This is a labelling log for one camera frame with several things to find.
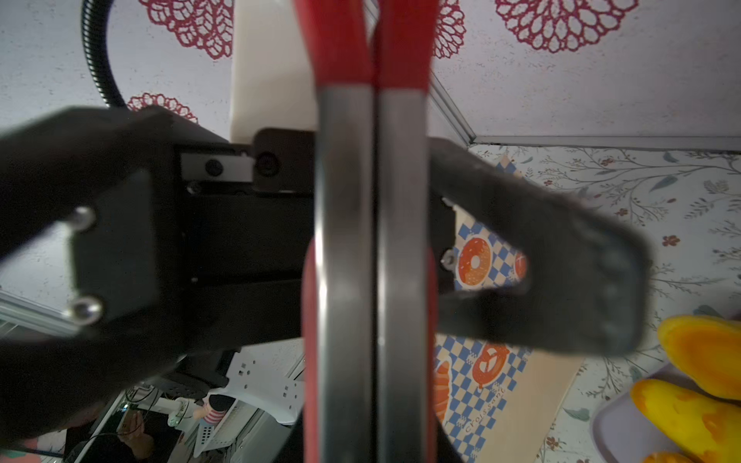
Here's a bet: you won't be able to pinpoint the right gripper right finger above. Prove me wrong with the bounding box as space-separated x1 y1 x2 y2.
430 138 650 356

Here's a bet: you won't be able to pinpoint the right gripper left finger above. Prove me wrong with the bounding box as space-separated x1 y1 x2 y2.
1 106 314 446

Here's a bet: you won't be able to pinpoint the long orange baguette bread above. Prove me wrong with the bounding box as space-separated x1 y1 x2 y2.
657 316 740 401

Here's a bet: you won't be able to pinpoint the blue checkered paper bag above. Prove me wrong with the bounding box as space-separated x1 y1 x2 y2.
430 152 586 463

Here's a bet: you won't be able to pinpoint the red metal kitchen tongs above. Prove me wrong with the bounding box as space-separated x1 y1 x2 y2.
294 1 439 462

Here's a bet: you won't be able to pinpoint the glazed pastry bread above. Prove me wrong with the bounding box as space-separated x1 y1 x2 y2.
643 451 694 463

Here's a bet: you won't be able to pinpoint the yellow twisted bread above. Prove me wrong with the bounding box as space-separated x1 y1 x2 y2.
630 379 740 462

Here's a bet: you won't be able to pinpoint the lavender plastic tray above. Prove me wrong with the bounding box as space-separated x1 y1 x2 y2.
589 361 696 463

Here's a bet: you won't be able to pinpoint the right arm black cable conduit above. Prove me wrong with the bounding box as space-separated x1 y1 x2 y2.
80 0 129 109

